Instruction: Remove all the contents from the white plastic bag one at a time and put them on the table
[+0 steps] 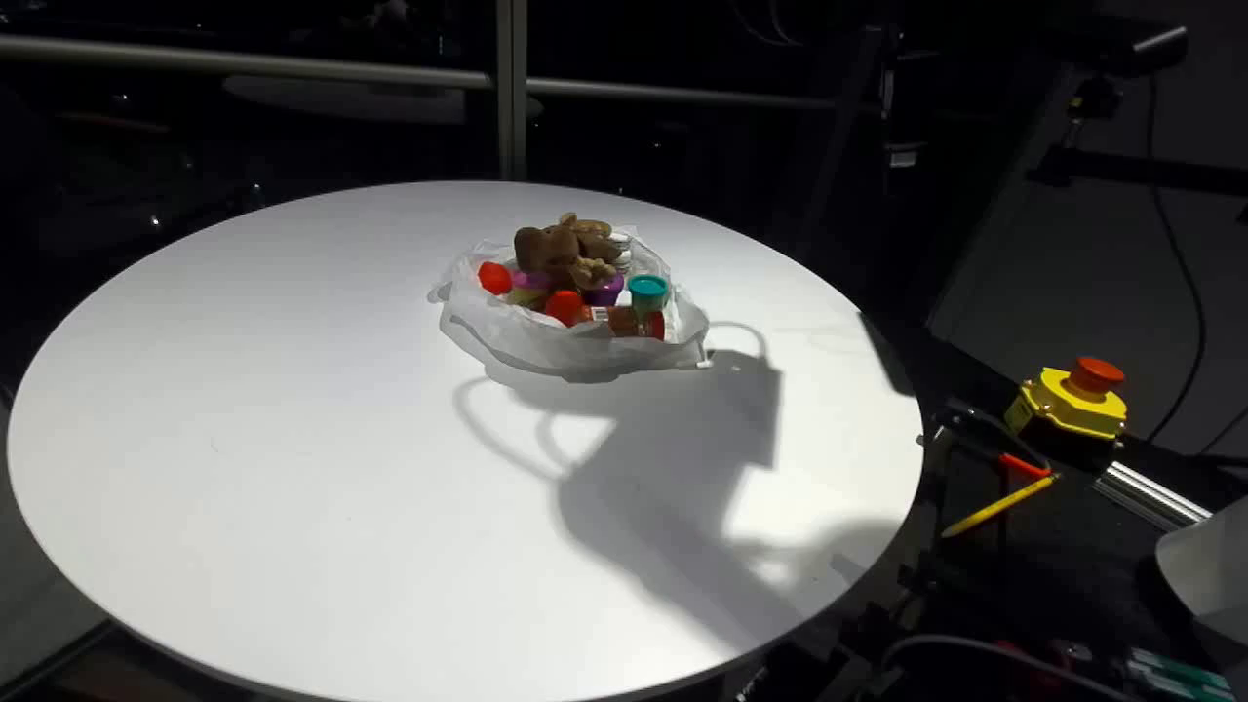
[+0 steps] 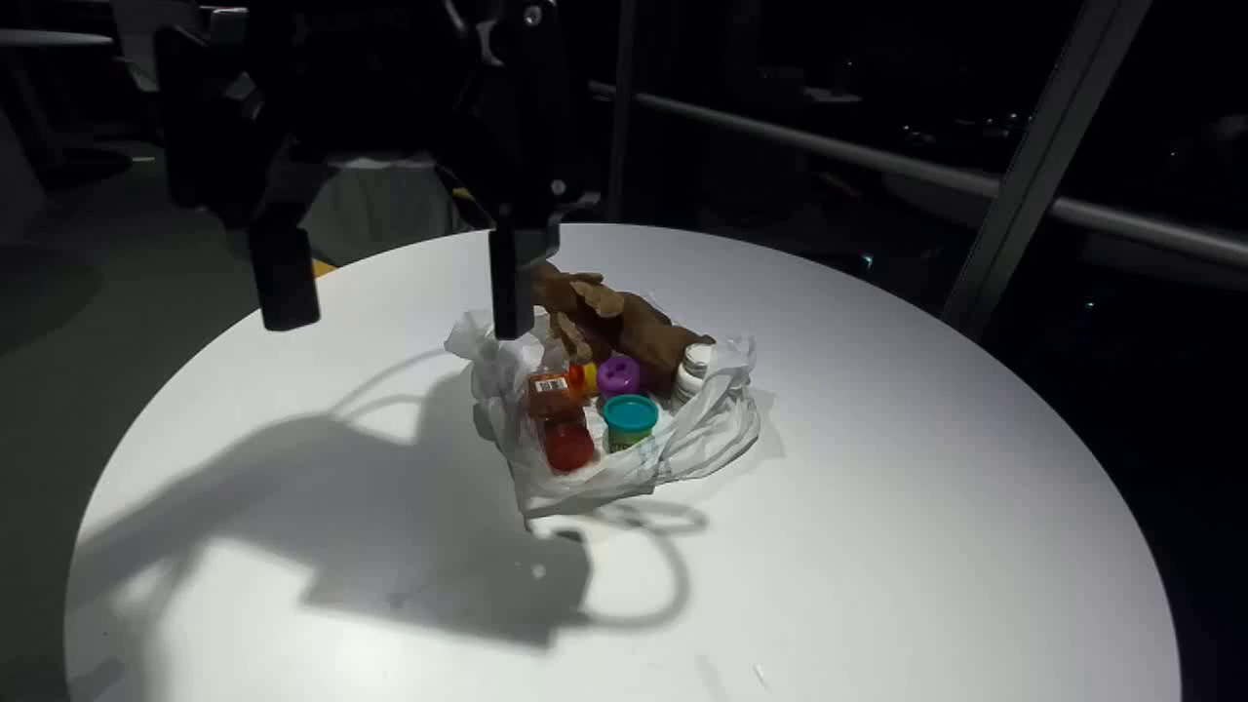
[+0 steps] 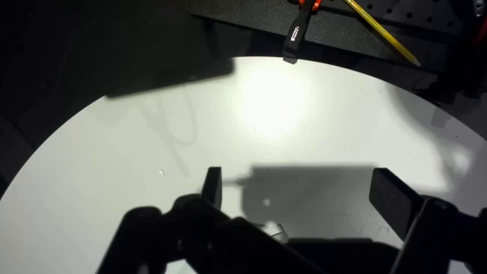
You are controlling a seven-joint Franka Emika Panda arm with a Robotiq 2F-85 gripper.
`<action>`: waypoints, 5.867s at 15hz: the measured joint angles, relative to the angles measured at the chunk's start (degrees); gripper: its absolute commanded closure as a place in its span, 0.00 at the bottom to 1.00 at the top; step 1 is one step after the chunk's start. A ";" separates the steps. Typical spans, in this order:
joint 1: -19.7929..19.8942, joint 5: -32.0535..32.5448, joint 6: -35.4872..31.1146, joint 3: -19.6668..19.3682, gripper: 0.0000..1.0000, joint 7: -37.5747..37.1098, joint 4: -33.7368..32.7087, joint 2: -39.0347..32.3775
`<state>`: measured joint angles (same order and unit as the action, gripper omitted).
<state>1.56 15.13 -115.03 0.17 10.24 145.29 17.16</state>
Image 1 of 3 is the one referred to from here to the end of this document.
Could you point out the brown plush toy animal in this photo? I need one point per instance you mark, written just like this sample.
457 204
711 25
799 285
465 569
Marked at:
564 247

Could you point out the white plastic bag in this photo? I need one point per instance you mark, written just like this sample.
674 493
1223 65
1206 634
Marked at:
521 342

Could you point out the yellow pencil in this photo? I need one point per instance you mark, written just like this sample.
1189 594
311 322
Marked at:
1002 503

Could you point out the yellow emergency stop button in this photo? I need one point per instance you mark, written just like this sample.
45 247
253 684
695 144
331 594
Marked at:
1071 398

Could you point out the aluminium profile bar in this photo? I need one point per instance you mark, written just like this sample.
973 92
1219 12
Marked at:
1154 493

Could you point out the white rounded panel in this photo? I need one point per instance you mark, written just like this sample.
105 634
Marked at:
1214 569

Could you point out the vertical metal window post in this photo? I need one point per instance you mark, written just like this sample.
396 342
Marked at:
514 92

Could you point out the horizontal metal window rail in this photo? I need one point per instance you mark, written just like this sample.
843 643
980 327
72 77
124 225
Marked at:
259 58

